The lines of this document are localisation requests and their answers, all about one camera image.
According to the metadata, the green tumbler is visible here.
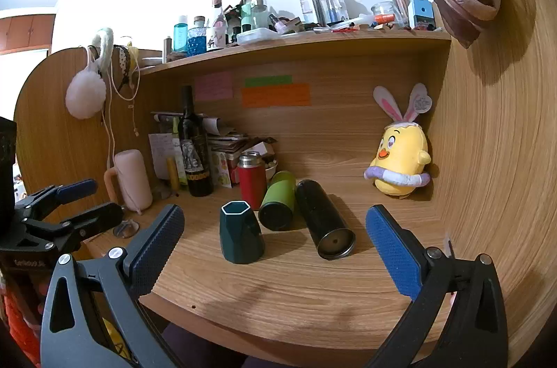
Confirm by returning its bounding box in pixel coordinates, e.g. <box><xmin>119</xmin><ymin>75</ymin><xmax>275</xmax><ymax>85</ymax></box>
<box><xmin>258</xmin><ymin>171</ymin><xmax>298</xmax><ymax>232</ymax></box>

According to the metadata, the tall pink label bottle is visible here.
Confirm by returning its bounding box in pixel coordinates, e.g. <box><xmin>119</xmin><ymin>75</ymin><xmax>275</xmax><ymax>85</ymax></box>
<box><xmin>208</xmin><ymin>0</ymin><xmax>228</xmax><ymax>49</ymax></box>

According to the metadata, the pale green glass jar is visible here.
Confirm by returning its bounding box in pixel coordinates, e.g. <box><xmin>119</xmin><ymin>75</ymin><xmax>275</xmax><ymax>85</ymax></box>
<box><xmin>251</xmin><ymin>0</ymin><xmax>270</xmax><ymax>30</ymax></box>

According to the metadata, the yellow chick plush toy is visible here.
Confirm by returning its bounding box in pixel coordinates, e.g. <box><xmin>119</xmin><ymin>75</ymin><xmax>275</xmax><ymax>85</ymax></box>
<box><xmin>364</xmin><ymin>83</ymin><xmax>433</xmax><ymax>200</ymax></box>

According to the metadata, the clear suction cup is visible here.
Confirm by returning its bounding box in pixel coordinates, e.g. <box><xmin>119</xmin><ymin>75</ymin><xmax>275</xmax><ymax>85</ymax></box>
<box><xmin>113</xmin><ymin>220</ymin><xmax>140</xmax><ymax>238</ymax></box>

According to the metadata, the wooden desk hutch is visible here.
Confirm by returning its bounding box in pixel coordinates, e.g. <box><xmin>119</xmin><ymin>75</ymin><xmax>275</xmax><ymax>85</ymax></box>
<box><xmin>13</xmin><ymin>0</ymin><xmax>557</xmax><ymax>368</ymax></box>

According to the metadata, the pink sticky note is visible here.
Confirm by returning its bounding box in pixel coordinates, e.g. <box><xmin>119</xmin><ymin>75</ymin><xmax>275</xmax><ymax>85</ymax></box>
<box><xmin>194</xmin><ymin>71</ymin><xmax>233</xmax><ymax>103</ymax></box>

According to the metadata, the white paper note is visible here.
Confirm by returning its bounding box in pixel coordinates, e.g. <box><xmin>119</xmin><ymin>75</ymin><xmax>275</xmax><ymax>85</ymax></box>
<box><xmin>148</xmin><ymin>132</ymin><xmax>175</xmax><ymax>181</ymax></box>

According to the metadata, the dark dotted headband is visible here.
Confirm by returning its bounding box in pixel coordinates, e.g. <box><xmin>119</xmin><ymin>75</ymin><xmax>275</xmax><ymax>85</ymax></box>
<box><xmin>112</xmin><ymin>44</ymin><xmax>136</xmax><ymax>91</ymax></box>

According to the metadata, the white fluffy pompom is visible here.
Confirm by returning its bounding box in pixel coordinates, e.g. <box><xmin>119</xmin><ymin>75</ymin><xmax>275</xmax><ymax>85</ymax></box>
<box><xmin>65</xmin><ymin>69</ymin><xmax>107</xmax><ymax>120</ymax></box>

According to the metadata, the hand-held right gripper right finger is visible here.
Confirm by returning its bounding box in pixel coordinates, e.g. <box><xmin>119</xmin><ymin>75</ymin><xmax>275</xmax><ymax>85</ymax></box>
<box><xmin>364</xmin><ymin>203</ymin><xmax>510</xmax><ymax>368</ymax></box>

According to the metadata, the blue and white box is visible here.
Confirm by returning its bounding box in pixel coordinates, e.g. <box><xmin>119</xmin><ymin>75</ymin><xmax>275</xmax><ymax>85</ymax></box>
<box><xmin>408</xmin><ymin>0</ymin><xmax>437</xmax><ymax>30</ymax></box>

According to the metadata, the orange knit cloth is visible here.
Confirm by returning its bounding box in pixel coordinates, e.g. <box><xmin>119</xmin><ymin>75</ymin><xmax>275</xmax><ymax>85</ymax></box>
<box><xmin>0</xmin><ymin>292</ymin><xmax>42</xmax><ymax>366</ymax></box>

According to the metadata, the red thermos flask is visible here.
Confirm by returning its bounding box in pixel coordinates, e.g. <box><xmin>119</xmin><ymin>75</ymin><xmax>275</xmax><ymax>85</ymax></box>
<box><xmin>237</xmin><ymin>151</ymin><xmax>267</xmax><ymax>200</ymax></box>

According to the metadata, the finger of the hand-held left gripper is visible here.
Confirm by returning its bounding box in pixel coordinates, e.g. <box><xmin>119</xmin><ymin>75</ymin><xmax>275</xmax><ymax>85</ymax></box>
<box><xmin>15</xmin><ymin>178</ymin><xmax>99</xmax><ymax>217</ymax></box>
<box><xmin>24</xmin><ymin>202</ymin><xmax>125</xmax><ymax>252</ymax></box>

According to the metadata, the white hanging cable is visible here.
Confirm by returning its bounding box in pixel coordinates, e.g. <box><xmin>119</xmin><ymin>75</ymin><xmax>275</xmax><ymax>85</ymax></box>
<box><xmin>99</xmin><ymin>59</ymin><xmax>141</xmax><ymax>169</ymax></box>

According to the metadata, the green sticky note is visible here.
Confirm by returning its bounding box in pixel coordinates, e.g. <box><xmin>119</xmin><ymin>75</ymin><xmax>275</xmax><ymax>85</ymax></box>
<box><xmin>244</xmin><ymin>75</ymin><xmax>293</xmax><ymax>87</ymax></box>

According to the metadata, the round glass jar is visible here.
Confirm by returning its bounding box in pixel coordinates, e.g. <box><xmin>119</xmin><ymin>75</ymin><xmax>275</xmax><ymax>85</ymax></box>
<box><xmin>371</xmin><ymin>1</ymin><xmax>396</xmax><ymax>28</ymax></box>

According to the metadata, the pile of books and papers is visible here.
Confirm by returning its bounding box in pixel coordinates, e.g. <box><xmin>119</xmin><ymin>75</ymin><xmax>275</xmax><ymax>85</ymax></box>
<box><xmin>150</xmin><ymin>111</ymin><xmax>278</xmax><ymax>166</ymax></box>

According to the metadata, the teal liquid bottle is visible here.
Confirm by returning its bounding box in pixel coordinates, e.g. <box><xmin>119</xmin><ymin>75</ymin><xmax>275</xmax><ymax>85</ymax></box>
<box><xmin>173</xmin><ymin>15</ymin><xmax>189</xmax><ymax>54</ymax></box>

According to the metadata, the dark wine bottle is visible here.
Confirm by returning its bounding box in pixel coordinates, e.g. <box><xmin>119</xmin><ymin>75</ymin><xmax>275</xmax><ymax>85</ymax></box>
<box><xmin>178</xmin><ymin>85</ymin><xmax>215</xmax><ymax>197</ymax></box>

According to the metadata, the dark green hexagonal cup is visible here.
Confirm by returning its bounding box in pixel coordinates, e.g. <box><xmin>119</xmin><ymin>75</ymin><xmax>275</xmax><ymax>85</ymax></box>
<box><xmin>219</xmin><ymin>200</ymin><xmax>265</xmax><ymax>265</ymax></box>

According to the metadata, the yellow tube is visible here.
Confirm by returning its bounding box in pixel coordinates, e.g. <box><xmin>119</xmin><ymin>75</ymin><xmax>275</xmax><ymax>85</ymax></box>
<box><xmin>166</xmin><ymin>156</ymin><xmax>181</xmax><ymax>191</ymax></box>

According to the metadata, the white syringe tube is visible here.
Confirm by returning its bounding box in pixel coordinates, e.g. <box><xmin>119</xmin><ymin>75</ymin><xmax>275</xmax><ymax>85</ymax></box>
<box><xmin>340</xmin><ymin>14</ymin><xmax>376</xmax><ymax>28</ymax></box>

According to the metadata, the orange sticky note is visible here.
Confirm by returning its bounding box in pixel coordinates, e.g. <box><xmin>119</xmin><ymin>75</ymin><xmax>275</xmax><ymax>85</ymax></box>
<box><xmin>241</xmin><ymin>83</ymin><xmax>311</xmax><ymax>109</ymax></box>

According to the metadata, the white plastic tray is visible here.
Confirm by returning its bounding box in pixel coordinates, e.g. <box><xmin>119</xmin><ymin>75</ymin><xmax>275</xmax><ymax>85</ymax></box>
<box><xmin>236</xmin><ymin>27</ymin><xmax>284</xmax><ymax>46</ymax></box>

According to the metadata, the pink plush mug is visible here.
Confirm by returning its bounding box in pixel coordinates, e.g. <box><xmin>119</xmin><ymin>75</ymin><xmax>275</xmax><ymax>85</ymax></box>
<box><xmin>103</xmin><ymin>149</ymin><xmax>154</xmax><ymax>216</ymax></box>

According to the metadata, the white fluffy headband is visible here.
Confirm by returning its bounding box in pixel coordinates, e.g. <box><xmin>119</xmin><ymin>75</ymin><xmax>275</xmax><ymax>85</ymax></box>
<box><xmin>85</xmin><ymin>27</ymin><xmax>115</xmax><ymax>78</ymax></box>

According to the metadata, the green pump bottle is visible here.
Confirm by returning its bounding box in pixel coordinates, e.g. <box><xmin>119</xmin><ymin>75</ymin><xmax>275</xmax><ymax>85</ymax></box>
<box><xmin>238</xmin><ymin>0</ymin><xmax>257</xmax><ymax>33</ymax></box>

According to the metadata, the yellow headband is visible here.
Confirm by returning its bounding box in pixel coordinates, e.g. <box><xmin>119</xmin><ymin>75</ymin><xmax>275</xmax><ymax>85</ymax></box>
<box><xmin>127</xmin><ymin>42</ymin><xmax>142</xmax><ymax>76</ymax></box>

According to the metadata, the sticker printed box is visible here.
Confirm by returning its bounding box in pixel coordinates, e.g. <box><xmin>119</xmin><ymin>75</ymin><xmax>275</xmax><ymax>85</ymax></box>
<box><xmin>212</xmin><ymin>150</ymin><xmax>241</xmax><ymax>188</ymax></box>

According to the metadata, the blue bead glass bottle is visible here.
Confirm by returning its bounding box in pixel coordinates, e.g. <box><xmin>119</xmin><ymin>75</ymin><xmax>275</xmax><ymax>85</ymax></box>
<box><xmin>187</xmin><ymin>16</ymin><xmax>209</xmax><ymax>56</ymax></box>

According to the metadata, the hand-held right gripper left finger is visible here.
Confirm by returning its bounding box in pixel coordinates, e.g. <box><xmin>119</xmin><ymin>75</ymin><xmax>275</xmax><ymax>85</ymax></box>
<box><xmin>40</xmin><ymin>203</ymin><xmax>186</xmax><ymax>368</ymax></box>

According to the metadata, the black thermos flask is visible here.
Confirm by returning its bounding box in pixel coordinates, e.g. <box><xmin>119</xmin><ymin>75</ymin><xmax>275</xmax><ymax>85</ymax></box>
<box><xmin>295</xmin><ymin>179</ymin><xmax>356</xmax><ymax>261</ymax></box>

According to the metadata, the tall clear canister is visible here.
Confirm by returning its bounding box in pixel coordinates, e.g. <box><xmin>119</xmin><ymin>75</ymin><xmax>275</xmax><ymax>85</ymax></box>
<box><xmin>387</xmin><ymin>0</ymin><xmax>410</xmax><ymax>28</ymax></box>

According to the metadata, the wooden wardrobe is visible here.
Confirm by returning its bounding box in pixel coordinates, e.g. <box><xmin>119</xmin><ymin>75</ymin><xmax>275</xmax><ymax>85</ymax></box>
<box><xmin>0</xmin><ymin>13</ymin><xmax>57</xmax><ymax>56</ymax></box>

